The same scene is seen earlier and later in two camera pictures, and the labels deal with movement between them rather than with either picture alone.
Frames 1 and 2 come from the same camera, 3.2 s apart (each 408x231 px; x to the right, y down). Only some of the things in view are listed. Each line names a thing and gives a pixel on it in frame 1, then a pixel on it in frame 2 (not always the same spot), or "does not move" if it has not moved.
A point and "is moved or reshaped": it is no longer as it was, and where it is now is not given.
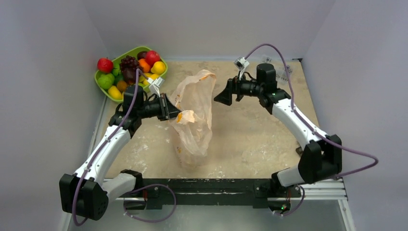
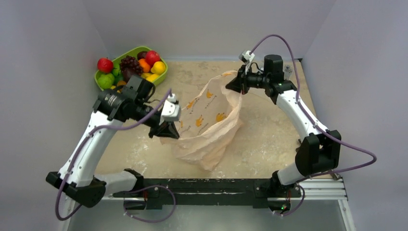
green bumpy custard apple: x=106 y=81 does not move
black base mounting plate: x=156 y=192 does not move
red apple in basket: x=152 y=57 does not move
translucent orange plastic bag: x=192 y=131 is moved or reshaped
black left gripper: x=167 y=110 to x=166 y=129
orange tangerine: x=145 y=65 does not move
